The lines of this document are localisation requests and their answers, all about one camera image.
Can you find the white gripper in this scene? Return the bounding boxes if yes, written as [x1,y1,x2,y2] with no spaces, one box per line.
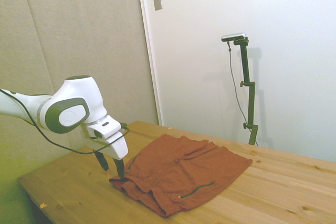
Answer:
[80,126,129,179]

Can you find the rust orange shorts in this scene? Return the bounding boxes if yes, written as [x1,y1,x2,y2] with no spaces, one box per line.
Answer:
[109,134,254,218]

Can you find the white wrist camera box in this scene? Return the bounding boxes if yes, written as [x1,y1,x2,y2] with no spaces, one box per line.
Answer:
[87,116,123,140]

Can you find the white door frame trim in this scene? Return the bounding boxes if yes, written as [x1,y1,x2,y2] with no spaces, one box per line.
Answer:
[135,0,164,126]

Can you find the dark green camera stand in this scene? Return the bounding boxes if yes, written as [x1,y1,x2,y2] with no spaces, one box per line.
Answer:
[233,37,259,146]

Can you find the silver camera on stand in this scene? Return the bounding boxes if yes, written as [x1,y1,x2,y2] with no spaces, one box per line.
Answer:
[221,32,248,43]

